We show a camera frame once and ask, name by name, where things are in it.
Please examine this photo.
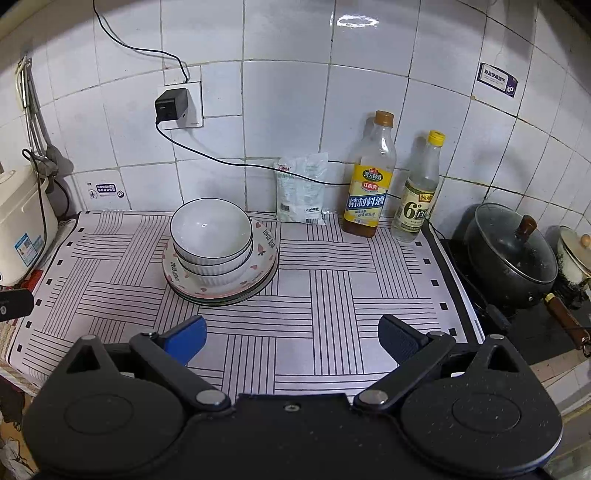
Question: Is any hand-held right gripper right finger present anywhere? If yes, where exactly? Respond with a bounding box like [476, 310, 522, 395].
[353, 314, 529, 411]

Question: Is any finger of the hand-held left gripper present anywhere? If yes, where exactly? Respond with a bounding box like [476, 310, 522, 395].
[0, 288, 35, 321]

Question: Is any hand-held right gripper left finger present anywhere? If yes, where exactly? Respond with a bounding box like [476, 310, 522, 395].
[53, 315, 232, 411]

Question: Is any large white plate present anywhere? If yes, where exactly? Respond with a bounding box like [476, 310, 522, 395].
[168, 277, 278, 308]

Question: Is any white ribbed bowl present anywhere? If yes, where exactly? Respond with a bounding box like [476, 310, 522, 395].
[170, 198, 254, 259]
[174, 231, 254, 271]
[178, 249, 254, 290]

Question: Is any pink heart pattern plate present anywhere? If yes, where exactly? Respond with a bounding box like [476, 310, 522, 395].
[161, 220, 280, 298]

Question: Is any white rice cooker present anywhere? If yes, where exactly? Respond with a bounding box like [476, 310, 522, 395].
[0, 161, 60, 288]

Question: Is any line-patterned white tablecloth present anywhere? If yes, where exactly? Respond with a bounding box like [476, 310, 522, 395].
[7, 210, 485, 398]

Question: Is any black cooking pot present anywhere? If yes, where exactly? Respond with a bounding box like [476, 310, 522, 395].
[463, 203, 591, 358]

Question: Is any clear vinegar bottle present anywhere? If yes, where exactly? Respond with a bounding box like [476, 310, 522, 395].
[392, 130, 446, 244]

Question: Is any black stove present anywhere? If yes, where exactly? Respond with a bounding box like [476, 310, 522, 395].
[422, 222, 591, 365]

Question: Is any yellow label bottle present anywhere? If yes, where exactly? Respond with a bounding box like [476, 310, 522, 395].
[342, 110, 398, 239]

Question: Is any glass pot lid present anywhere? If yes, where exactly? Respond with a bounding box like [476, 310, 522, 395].
[475, 203, 559, 284]

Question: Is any metal ladle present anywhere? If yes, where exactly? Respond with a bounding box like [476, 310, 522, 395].
[28, 69, 75, 178]

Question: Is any white enamel pot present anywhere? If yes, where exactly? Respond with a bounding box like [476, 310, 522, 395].
[556, 225, 591, 296]

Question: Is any black charger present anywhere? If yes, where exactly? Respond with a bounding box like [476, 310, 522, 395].
[154, 88, 189, 123]

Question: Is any white wall sticker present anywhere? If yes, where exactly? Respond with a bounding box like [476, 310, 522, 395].
[85, 181, 127, 200]

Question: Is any black rice cooker cable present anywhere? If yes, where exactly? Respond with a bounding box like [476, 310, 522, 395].
[21, 148, 71, 217]

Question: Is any black power cable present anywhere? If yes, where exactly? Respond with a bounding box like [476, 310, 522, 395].
[154, 121, 446, 243]

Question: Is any white handled metal utensil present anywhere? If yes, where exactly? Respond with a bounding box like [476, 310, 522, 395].
[16, 56, 51, 162]

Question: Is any white wall socket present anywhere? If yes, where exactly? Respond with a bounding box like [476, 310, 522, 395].
[157, 80, 203, 130]

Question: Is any dark framed wall sticker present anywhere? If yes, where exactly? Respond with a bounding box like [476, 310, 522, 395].
[478, 62, 519, 99]

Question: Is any black charger cable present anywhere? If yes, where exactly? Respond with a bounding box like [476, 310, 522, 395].
[92, 0, 190, 88]

